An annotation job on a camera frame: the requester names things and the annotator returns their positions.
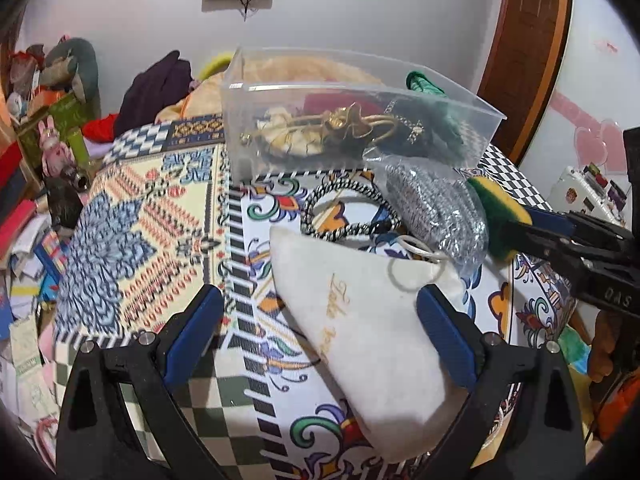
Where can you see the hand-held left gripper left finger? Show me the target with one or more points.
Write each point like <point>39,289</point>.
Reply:
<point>196,327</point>

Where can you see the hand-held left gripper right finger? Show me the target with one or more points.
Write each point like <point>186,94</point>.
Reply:
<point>444,332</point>

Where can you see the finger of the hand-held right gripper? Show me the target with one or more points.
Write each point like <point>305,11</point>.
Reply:
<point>545,245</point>
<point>547,217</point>

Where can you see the yellow green sponge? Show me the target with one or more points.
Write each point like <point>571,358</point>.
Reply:
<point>497,215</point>

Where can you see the clear plastic box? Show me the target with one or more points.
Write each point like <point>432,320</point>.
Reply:
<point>350,120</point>

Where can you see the person's right hand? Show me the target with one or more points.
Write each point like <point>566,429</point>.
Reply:
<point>602,347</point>

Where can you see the white case with coloured items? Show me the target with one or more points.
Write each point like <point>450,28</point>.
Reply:
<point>587,190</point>

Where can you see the white cloth pouch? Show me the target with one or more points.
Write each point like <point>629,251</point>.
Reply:
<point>365,340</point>

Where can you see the colourful patterned blanket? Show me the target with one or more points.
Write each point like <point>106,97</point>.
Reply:
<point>165,240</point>

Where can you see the silver glitter pouch in bag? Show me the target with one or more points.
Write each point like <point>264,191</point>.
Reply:
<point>435,210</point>

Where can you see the black white striped hair band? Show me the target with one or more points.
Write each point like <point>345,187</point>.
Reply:
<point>350,210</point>

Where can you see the brown wooden door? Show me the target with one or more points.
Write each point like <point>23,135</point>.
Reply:
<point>525,55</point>

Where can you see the black scrunchie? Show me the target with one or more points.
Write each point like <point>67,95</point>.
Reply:
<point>400,132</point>

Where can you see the green knitted cloth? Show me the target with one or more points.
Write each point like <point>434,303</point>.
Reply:
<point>430,87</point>

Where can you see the pile of papers and books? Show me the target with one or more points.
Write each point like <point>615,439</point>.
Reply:
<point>22,285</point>

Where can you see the gold flower headband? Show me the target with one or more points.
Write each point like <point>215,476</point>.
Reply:
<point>345,122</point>

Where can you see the pink rabbit toy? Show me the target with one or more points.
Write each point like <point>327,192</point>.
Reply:
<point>52,147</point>

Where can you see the green box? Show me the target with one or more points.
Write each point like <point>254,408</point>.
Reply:
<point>65,127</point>

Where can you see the dark purple cloth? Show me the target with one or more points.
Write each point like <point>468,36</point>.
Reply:
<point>160,87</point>

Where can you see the red cloth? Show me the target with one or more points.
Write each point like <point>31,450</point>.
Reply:
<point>332,102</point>

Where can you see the yellow green headband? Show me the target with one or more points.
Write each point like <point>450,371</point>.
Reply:
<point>212,67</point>

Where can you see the grey plush toy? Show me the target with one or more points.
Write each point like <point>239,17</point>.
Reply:
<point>75,67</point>

